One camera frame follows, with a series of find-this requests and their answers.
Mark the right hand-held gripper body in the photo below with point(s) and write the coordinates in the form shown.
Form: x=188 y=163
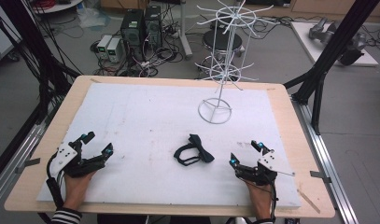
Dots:
x=267 y=163

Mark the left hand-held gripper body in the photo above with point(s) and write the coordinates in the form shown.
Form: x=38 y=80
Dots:
x=63 y=157

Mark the person's left hand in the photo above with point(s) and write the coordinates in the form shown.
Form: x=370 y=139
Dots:
x=76 y=186

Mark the person's right hand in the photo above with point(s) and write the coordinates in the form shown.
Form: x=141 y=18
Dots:
x=258 y=196

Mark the wooden table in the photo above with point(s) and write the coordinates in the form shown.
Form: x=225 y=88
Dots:
x=302 y=146

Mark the black bow tie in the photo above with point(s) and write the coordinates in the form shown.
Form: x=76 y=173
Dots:
x=195 y=151

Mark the white foam mat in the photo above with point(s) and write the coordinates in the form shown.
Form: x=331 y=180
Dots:
x=153 y=130

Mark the thin wooden stick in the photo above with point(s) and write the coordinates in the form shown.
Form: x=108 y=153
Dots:
x=308 y=200

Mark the white bench power supply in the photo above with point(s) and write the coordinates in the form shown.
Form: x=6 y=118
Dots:
x=114 y=49
x=103 y=43

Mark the black round stool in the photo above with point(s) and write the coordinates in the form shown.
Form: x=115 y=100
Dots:
x=222 y=40

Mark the white floor board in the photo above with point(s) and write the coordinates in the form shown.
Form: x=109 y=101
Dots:
x=306 y=40

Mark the clear plastic bag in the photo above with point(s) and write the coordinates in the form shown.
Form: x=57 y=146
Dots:
x=92 y=17

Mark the black computer tower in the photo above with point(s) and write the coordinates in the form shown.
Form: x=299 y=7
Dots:
x=153 y=23
x=133 y=26

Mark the dark grey robot part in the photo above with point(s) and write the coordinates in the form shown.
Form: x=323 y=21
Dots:
x=354 y=49

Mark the round white table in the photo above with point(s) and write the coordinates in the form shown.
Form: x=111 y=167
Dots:
x=55 y=5

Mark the grey metal bracket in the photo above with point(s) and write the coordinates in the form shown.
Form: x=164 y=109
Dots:
x=320 y=176
x=28 y=164

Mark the aluminium rail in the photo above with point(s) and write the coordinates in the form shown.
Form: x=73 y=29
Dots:
x=13 y=161
x=329 y=168

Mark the grey metal stand post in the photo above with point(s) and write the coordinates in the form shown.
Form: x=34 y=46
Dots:
x=185 y=34

